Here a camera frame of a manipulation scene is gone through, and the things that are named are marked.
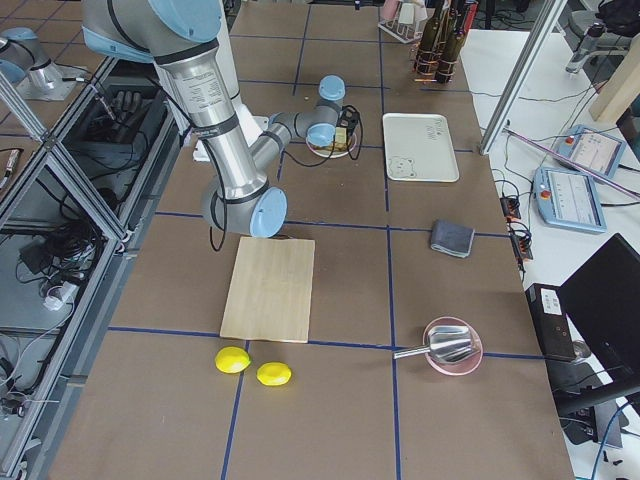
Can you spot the black laptop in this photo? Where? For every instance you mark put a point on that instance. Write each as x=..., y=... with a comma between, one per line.
x=601, y=299

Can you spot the white bear tray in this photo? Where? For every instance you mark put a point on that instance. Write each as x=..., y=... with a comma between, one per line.
x=418, y=148

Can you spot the blue teach pendant far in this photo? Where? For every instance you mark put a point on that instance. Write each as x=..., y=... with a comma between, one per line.
x=591, y=148

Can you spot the wooden cutting board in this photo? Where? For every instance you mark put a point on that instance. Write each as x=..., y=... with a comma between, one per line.
x=270, y=291

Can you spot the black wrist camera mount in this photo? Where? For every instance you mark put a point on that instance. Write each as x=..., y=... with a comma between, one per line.
x=349, y=119

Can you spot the yellow lemon left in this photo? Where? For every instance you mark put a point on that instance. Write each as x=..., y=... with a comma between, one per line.
x=232, y=360

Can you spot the grey folded cloth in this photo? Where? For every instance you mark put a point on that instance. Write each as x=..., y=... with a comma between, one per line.
x=451, y=238

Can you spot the dark wine bottle upper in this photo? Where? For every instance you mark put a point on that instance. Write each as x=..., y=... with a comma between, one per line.
x=428, y=43

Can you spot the blue teach pendant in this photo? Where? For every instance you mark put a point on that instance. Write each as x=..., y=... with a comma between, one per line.
x=591, y=148
x=568, y=199

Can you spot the white metal frame rack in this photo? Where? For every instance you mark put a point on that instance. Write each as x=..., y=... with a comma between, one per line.
x=403, y=19

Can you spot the aluminium frame post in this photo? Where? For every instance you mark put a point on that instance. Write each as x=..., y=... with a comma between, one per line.
x=541, y=29

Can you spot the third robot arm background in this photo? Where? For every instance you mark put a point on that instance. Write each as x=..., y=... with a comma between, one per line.
x=30, y=69

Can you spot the yellow lemon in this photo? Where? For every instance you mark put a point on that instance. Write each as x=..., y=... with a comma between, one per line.
x=232, y=360
x=274, y=374

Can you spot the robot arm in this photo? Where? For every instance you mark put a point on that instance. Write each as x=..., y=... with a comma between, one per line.
x=188, y=40

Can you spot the white round plate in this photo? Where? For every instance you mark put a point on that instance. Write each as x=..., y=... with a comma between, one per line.
x=352, y=144

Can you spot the yellow lemon right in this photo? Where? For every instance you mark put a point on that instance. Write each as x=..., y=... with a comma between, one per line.
x=274, y=374

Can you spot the dark wine bottle lower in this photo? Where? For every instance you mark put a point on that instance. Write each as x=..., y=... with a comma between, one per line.
x=459, y=25

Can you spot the metal scoop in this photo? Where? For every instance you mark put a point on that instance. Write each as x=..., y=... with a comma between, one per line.
x=445, y=344

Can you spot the pink plate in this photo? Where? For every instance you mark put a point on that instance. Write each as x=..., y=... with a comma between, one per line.
x=468, y=365

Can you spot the black computer box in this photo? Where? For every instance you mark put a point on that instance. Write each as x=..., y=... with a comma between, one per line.
x=550, y=322

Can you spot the copper wire bottle rack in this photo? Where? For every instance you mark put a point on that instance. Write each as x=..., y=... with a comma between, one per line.
x=432, y=66

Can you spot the bread slice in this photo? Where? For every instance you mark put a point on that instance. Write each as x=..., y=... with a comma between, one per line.
x=341, y=138
x=328, y=150

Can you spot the dark wine bottle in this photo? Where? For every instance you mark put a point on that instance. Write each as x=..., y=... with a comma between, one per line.
x=428, y=43
x=459, y=25

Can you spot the blue teach pendant near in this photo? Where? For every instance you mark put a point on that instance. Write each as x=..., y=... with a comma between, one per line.
x=568, y=199

